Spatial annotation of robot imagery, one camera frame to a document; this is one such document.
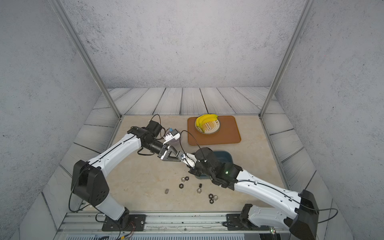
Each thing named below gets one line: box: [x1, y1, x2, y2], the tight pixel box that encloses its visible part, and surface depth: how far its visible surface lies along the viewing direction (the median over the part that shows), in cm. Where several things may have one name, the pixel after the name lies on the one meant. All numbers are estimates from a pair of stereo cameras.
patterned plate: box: [194, 116, 221, 135], surface depth 116 cm
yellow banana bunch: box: [195, 114, 219, 133], surface depth 113 cm
